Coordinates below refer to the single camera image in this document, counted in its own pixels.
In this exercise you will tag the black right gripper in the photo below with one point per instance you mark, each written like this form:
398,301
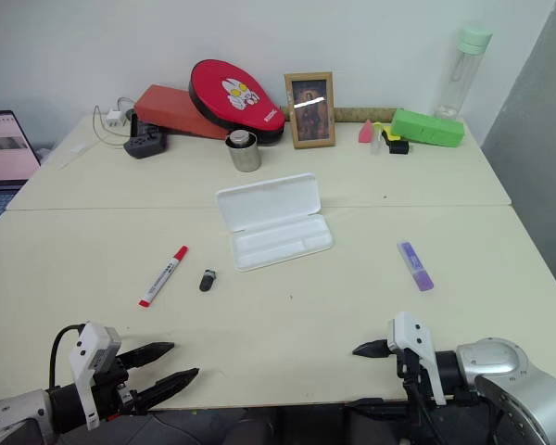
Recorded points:
414,375

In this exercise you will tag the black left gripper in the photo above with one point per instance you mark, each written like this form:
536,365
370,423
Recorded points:
113,394

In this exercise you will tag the white plastic case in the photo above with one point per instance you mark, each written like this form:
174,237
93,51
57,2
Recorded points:
278,222

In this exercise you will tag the red paddle case with cartoon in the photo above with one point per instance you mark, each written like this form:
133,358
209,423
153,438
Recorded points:
234,99

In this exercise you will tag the red and white marker pen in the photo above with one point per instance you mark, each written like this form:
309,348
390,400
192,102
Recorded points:
163,276

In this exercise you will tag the small black cap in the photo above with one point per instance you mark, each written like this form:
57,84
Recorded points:
207,280

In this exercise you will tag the purple highlighter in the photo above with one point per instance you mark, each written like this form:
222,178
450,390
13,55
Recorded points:
415,265

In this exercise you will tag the black game controller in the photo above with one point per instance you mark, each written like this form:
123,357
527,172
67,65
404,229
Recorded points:
143,141

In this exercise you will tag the small black block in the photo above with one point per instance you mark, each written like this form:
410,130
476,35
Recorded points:
399,147

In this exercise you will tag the small clear vial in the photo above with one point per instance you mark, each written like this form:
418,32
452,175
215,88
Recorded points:
376,143

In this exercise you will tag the steel canister with lid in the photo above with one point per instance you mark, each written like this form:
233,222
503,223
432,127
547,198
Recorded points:
243,150

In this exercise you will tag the pink triangular block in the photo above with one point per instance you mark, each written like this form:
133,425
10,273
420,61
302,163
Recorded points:
367,133

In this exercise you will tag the yellow plastic piece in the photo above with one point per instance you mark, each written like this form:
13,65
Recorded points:
388,132

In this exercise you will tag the white charger plug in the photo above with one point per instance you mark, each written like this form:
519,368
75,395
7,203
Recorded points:
114,118

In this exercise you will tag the green foam block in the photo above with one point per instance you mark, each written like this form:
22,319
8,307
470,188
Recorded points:
426,127

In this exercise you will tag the red cardboard box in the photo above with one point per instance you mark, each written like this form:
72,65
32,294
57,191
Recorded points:
167,110

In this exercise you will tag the brown cardboard tube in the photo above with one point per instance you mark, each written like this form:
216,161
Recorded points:
361,113

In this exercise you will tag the open laptop computer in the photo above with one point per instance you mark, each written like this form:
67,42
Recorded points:
2,148

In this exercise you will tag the clear bottle with green lid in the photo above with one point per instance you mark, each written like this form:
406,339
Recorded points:
463,74

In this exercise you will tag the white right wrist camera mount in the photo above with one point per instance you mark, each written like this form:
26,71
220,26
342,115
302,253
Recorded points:
414,336

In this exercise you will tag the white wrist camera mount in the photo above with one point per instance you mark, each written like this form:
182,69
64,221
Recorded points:
414,336
84,357

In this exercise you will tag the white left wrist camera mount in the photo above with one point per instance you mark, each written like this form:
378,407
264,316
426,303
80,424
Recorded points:
84,357

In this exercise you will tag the wooden picture frame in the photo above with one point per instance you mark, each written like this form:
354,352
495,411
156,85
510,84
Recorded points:
310,111

